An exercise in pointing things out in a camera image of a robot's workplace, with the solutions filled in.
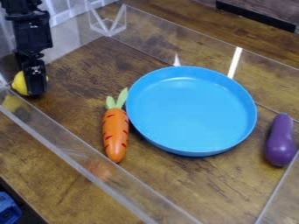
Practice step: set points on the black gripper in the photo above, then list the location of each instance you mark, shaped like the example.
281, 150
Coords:
33, 35

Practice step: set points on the yellow toy lemon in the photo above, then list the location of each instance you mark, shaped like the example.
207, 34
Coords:
19, 84

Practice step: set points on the blue round plastic tray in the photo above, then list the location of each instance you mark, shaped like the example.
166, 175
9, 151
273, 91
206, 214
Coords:
191, 111

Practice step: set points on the orange toy carrot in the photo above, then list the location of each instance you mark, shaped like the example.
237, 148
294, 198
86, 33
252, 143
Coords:
115, 127

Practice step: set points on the blue object at corner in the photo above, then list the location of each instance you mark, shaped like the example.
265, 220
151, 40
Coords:
10, 210

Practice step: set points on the purple toy eggplant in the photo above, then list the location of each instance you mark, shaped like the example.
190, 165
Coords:
281, 143

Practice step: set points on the clear acrylic barrier wall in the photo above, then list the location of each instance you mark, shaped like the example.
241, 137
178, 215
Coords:
109, 41

